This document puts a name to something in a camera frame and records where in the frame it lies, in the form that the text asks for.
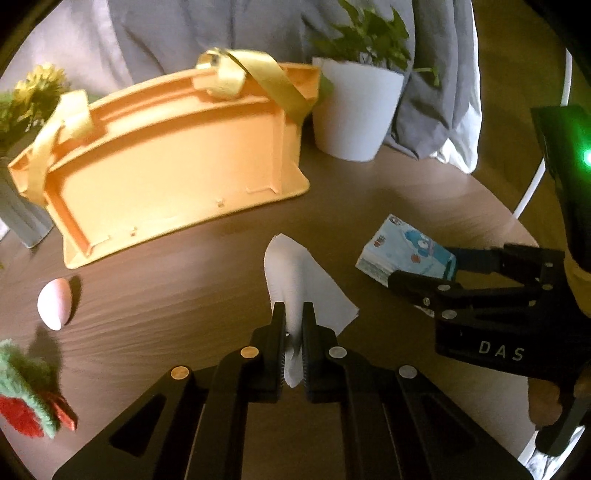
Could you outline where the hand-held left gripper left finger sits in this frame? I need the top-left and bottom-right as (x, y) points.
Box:
(51, 302), (288, 480)

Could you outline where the white ring tube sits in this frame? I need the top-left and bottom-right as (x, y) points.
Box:
(511, 48), (575, 220)

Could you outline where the white egg-shaped toy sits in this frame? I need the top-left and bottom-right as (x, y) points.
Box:
(36, 278), (75, 332)

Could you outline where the grey ribbed vase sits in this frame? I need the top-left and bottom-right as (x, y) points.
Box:
(0, 156), (55, 249)

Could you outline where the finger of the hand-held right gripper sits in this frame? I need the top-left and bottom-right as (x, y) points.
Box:
(445, 243), (566, 283)
(388, 270), (563, 322)

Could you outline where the blue tissue packet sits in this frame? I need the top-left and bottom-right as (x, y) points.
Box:
(355, 214), (458, 285)

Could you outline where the green potted plant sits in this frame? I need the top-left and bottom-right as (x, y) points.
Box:
(310, 0), (442, 88)

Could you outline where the grey curtain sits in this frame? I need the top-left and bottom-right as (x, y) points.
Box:
(111, 0), (479, 175)

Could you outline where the sunflower bouquet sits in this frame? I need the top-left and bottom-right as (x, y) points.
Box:
(0, 64), (71, 158)

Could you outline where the red and green plush toy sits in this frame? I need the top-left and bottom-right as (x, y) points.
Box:
(0, 339), (79, 439)

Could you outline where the white curtain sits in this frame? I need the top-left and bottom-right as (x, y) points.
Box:
(0, 0), (139, 99)

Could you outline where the orange plastic crate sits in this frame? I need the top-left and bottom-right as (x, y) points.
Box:
(6, 46), (322, 270)

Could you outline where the white tissue sheet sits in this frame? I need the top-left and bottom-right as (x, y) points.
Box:
(263, 233), (360, 389)

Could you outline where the person's right hand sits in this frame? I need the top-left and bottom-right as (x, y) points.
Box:
(527, 379), (565, 424)

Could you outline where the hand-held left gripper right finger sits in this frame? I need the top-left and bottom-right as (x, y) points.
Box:
(300, 302), (532, 480)

